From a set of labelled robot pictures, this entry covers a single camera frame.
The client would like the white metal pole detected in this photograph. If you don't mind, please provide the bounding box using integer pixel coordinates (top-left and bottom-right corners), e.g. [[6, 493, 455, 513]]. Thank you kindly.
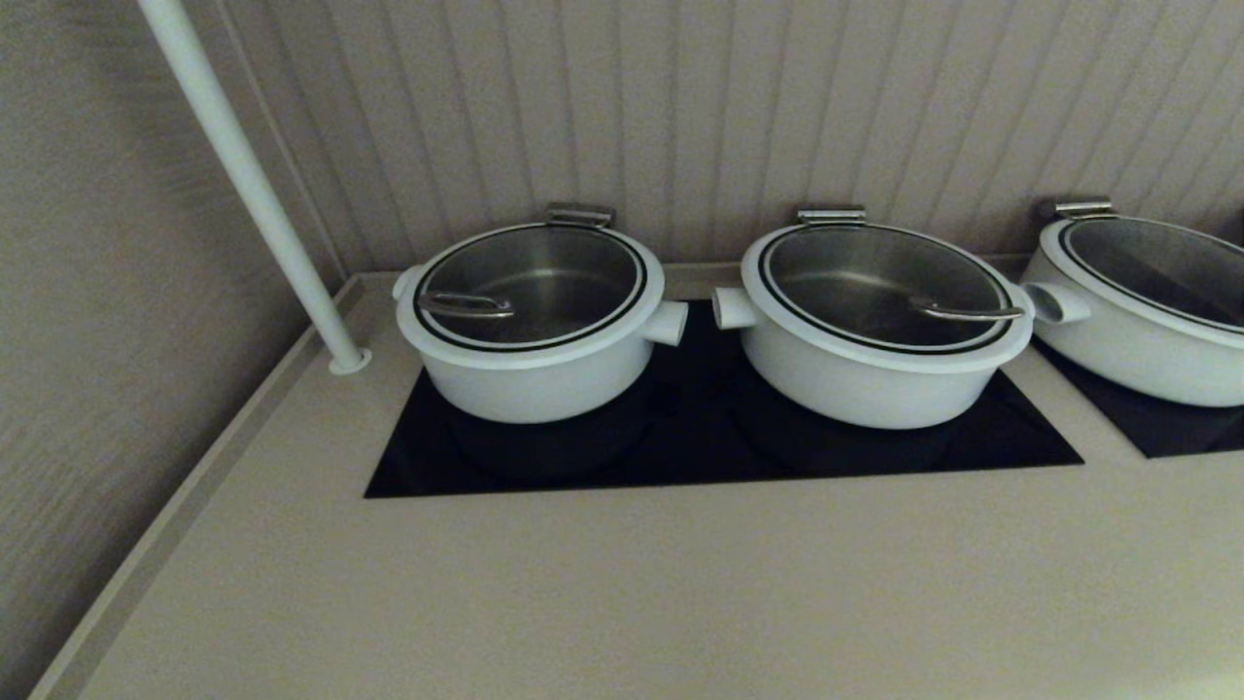
[[138, 0, 372, 376]]

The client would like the black glass cooktop panel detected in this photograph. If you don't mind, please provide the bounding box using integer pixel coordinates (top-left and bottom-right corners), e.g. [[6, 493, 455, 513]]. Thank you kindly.
[[364, 299, 1085, 500], [1032, 335, 1244, 460]]

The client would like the white rimmed glass lid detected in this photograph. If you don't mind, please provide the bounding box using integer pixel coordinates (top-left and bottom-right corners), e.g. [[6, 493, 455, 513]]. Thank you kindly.
[[741, 222, 1035, 375], [1040, 216, 1244, 347], [397, 222, 668, 371]]

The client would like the white pot with steel liner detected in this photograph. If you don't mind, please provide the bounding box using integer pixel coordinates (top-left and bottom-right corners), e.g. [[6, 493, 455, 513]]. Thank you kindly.
[[393, 261, 689, 425], [1020, 222, 1244, 407], [712, 282, 1033, 431]]

